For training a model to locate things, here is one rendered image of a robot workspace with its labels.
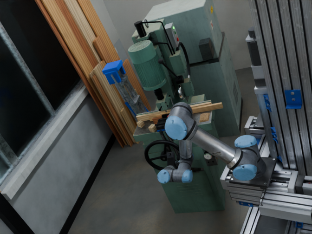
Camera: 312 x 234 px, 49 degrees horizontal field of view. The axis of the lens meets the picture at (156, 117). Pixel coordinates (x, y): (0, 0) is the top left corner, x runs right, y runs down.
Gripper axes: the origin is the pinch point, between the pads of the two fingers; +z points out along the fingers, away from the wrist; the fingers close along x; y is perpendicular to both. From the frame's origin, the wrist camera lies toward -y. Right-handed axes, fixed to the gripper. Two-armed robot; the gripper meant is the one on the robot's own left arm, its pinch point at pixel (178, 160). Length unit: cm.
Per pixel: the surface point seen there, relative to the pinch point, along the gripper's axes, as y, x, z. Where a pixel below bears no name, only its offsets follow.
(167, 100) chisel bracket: -41.2, -7.6, 24.0
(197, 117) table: -25.3, 12.0, 24.1
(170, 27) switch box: -92, 6, 23
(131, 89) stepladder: -60, -65, 93
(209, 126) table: -17.4, 21.0, 17.3
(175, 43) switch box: -82, 6, 30
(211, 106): -30.9, 22.8, 27.3
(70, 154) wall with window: -9, -139, 77
